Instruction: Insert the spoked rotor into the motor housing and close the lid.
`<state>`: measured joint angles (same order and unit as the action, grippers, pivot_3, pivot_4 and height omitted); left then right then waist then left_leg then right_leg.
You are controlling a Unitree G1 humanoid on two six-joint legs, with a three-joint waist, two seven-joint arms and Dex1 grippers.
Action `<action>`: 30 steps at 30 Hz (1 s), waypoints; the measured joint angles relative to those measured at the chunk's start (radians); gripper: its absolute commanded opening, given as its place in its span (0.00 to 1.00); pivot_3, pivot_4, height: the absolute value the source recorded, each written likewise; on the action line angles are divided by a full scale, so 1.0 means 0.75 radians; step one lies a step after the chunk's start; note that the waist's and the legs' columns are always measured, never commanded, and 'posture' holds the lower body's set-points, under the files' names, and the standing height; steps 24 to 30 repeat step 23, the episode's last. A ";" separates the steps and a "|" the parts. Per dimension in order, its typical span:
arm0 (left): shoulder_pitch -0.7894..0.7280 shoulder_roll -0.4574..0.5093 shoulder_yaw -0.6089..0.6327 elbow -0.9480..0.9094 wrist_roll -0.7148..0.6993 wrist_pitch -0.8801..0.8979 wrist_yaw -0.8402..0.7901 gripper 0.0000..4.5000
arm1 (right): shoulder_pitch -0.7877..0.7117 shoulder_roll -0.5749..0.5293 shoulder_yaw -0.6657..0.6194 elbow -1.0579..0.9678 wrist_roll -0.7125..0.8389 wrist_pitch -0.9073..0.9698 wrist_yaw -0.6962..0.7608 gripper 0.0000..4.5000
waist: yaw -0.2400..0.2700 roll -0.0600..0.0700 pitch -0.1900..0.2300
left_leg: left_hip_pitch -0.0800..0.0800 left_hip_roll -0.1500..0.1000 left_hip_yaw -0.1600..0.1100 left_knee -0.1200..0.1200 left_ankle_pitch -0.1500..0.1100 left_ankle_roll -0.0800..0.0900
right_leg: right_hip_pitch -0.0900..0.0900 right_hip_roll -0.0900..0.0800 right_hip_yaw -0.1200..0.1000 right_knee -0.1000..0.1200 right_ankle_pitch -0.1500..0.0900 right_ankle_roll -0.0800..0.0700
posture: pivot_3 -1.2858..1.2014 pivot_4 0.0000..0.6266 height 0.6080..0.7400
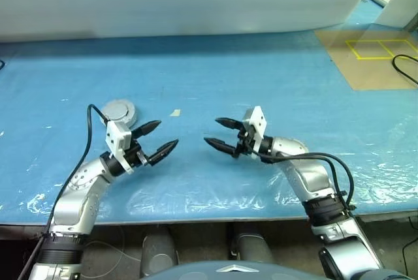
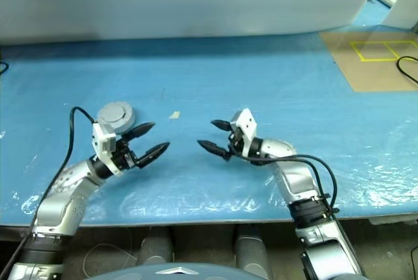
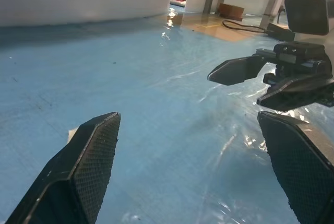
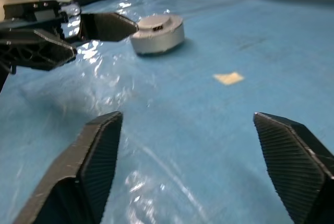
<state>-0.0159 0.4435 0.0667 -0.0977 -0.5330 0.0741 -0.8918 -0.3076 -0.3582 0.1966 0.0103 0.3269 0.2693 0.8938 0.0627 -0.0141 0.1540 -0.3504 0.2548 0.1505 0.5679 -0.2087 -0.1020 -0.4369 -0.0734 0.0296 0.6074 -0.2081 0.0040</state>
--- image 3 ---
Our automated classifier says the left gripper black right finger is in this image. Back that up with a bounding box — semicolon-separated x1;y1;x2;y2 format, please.
257;111;334;224

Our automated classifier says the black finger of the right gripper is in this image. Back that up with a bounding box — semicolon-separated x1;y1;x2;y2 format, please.
208;55;268;86
256;76;334;112

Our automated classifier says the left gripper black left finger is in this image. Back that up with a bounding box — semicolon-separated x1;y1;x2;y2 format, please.
5;111;121;224

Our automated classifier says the black power adapter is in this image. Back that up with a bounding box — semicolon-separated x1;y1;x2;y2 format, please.
266;22;297;41

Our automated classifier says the brown wooden block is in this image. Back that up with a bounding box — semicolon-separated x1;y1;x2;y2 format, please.
218;3;245;21

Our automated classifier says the black cable on cardboard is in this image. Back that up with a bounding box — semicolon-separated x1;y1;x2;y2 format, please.
222;19;275;34

